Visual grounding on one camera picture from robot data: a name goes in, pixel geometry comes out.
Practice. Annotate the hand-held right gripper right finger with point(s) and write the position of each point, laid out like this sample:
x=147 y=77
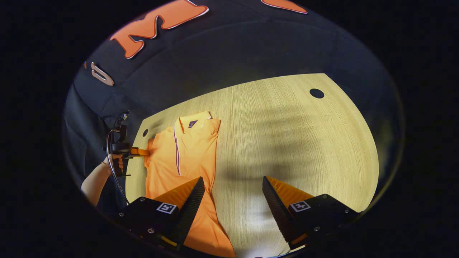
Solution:
x=278 y=209

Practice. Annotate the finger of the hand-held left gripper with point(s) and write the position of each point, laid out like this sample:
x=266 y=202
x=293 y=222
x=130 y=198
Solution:
x=140 y=152

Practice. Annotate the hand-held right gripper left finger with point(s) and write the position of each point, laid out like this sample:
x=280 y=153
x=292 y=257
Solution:
x=192 y=208

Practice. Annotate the orange T-shirt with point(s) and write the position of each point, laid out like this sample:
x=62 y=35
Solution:
x=186 y=154

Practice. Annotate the black backdrop cloth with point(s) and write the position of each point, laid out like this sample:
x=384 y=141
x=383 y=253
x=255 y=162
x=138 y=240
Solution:
x=233 y=53

